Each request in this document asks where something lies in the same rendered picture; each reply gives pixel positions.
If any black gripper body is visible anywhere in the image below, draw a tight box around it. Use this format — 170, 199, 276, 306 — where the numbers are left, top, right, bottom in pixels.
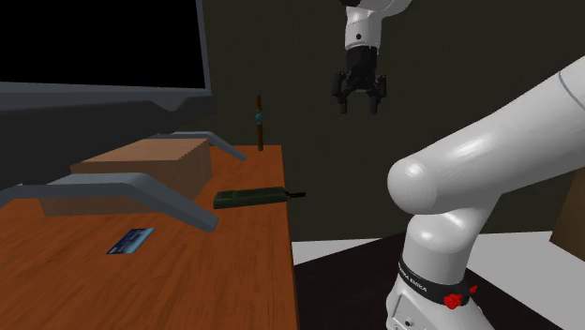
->
344, 47, 381, 94

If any black monitor with grey stand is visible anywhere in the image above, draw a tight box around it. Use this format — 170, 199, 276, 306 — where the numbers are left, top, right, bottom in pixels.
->
0, 0, 248, 233

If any brown cardboard box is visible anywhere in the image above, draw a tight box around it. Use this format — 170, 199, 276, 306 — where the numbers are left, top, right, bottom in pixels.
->
39, 138, 214, 218

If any blue card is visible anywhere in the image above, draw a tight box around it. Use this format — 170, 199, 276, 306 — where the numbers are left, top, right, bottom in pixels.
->
105, 227, 156, 256

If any dark green handset with antenna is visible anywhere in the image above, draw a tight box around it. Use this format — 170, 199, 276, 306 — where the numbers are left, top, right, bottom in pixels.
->
212, 186, 307, 211

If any brown wooden furniture piece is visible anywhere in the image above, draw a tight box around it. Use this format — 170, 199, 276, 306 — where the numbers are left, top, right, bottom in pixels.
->
549, 168, 585, 263

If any brown stick with teal bead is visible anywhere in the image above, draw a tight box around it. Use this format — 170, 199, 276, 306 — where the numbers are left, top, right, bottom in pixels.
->
255, 91, 265, 153

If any brown wooden desk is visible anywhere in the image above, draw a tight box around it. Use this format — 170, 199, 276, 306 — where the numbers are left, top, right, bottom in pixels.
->
0, 144, 301, 330

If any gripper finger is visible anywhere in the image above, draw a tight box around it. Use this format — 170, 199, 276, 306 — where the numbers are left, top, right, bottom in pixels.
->
367, 74, 389, 116
331, 70, 352, 115

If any dark robot stand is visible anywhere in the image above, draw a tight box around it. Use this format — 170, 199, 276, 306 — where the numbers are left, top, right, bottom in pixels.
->
292, 232, 564, 330

